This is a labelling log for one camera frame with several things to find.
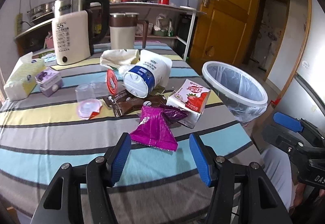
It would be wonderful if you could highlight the magenta snack wrapper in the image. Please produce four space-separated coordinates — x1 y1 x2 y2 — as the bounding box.
130 104 189 151

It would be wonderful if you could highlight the strawberry milk carton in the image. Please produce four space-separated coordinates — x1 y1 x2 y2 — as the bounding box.
166 79 211 128

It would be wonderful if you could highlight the brown chocolate wrapper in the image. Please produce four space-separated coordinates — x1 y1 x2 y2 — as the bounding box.
103 89 133 108
112 95 167 117

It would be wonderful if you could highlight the clear plastic cup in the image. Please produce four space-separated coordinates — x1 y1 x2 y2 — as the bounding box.
75 81 109 102

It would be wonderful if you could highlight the red foil lid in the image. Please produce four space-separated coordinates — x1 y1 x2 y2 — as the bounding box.
106 69 118 95

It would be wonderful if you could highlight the white blue yogurt tub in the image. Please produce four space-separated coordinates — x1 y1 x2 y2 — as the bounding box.
123 49 172 98

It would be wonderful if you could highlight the cream paper bag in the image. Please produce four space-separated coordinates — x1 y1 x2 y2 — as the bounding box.
100 49 140 70

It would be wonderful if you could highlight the white trash bin with liner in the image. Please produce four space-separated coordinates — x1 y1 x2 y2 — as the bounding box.
202 61 268 123

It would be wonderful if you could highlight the white kitchen shelf rack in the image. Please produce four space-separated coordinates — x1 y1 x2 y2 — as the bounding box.
14 2 205 56

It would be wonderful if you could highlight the striped tablecloth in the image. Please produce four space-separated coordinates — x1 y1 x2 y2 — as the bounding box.
0 40 265 224

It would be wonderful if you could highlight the purple milk carton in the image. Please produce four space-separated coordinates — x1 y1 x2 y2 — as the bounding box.
35 67 63 97

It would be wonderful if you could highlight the yellow tissue pack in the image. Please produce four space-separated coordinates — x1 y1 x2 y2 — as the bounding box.
3 52 46 101

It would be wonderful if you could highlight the cream brown lidded pitcher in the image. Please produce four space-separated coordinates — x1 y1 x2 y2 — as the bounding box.
109 12 149 50

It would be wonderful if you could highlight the white electric kettle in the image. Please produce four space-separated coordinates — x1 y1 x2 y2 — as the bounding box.
52 0 110 66

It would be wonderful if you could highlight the yellow wooden door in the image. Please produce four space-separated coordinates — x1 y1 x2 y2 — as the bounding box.
188 0 259 73

